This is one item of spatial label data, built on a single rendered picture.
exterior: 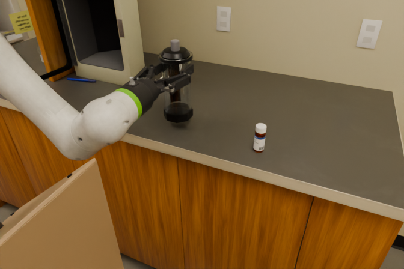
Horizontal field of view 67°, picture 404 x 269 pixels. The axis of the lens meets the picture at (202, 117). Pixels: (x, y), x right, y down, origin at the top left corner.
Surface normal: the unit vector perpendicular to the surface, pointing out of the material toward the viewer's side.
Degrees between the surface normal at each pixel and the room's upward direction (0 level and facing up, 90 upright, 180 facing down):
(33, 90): 55
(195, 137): 0
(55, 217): 90
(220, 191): 90
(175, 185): 90
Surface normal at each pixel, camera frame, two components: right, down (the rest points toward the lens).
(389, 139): -0.01, -0.84
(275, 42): -0.40, 0.49
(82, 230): 0.91, 0.22
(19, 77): 0.62, -0.15
